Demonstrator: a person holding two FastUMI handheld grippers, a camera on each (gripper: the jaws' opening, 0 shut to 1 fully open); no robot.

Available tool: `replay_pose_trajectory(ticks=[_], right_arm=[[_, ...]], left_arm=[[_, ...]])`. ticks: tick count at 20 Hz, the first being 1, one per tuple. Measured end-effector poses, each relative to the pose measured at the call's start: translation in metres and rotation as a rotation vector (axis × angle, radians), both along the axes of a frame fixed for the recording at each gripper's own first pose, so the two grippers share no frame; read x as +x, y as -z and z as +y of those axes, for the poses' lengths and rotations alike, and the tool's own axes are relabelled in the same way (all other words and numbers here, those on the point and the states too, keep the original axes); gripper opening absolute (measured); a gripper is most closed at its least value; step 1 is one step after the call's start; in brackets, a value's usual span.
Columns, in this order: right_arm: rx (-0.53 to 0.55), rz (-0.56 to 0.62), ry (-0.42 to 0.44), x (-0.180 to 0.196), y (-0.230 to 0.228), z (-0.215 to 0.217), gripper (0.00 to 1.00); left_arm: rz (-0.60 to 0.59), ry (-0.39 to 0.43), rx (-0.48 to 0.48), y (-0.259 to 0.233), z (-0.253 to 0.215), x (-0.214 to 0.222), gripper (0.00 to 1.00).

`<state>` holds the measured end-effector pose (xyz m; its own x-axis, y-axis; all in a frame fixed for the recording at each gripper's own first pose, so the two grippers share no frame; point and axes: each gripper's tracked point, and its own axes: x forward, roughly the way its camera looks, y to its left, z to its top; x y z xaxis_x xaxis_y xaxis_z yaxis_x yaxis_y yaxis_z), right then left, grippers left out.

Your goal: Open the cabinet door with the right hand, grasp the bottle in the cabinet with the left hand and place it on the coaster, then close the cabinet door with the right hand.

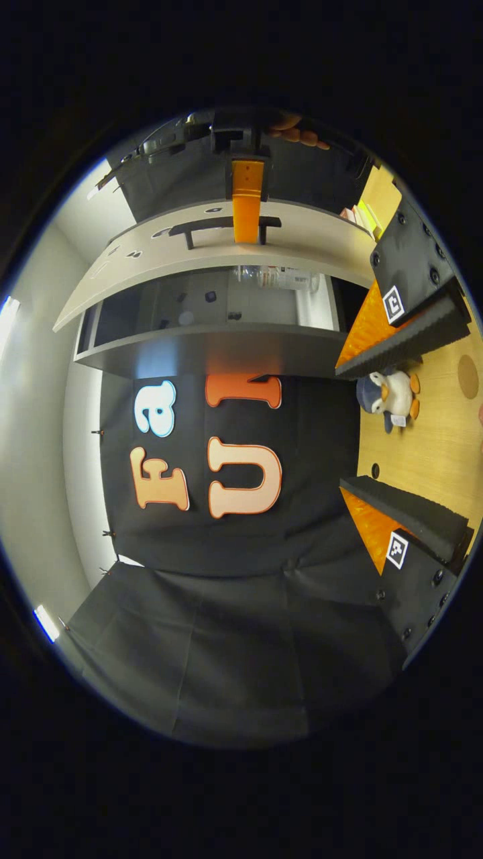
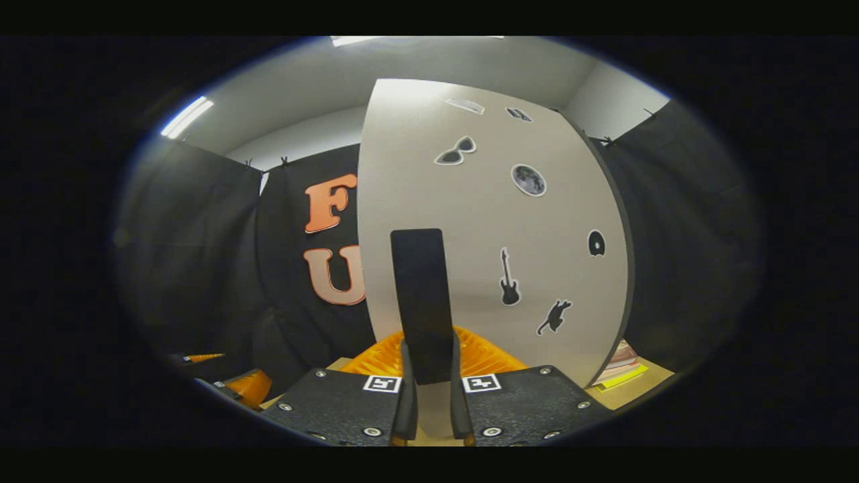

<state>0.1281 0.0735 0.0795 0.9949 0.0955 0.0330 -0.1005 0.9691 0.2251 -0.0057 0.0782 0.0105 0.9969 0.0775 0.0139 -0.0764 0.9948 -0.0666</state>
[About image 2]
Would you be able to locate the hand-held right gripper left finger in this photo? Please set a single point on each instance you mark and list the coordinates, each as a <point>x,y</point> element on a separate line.
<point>335,402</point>

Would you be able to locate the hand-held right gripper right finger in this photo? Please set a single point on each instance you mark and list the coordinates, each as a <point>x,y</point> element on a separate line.
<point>530,402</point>

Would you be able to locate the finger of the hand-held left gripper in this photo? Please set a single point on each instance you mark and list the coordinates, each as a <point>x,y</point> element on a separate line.
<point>205,357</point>
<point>251,388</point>

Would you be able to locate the light grey cabinet door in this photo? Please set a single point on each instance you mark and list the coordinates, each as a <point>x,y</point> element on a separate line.
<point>483,221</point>

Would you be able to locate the black backdrop cloth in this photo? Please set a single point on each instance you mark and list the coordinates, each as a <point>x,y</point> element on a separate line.
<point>201,268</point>

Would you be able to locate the yellow cover book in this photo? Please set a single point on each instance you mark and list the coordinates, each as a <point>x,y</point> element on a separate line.
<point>624,378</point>

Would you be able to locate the ceiling light panel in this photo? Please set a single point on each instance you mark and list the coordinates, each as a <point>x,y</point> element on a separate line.
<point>186,117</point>
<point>356,40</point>

